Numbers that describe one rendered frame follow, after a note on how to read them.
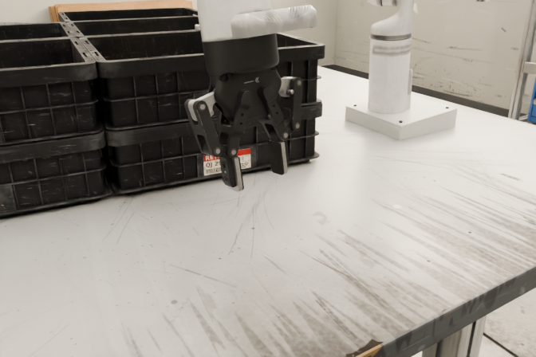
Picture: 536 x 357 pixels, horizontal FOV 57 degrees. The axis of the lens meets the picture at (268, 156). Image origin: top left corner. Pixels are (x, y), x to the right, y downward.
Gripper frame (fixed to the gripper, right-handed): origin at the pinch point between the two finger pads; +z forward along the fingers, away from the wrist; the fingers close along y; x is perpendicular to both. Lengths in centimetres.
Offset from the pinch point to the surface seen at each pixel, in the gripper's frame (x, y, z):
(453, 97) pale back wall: -173, -315, 68
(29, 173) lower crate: -37.6, 15.6, 3.0
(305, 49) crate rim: -23.7, -30.3, -8.8
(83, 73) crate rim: -32.3, 6.0, -10.6
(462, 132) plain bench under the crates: -19, -72, 17
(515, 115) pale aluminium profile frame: -77, -218, 51
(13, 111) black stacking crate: -35.6, 15.9, -6.9
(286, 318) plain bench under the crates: 3.9, 1.4, 16.5
